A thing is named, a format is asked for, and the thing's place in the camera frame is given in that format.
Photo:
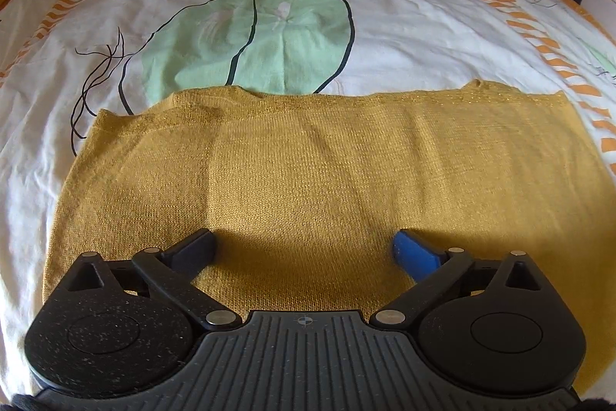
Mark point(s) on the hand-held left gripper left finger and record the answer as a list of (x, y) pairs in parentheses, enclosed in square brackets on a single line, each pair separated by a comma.
[(195, 252)]

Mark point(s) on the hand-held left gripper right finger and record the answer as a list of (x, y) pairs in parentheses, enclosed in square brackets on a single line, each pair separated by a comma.
[(414, 252)]

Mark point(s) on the white leaf-print duvet cover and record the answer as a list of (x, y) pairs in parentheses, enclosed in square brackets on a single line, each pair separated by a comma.
[(409, 30)]

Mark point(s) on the mustard yellow knit sweater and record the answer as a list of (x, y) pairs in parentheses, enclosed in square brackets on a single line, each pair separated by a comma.
[(313, 165)]

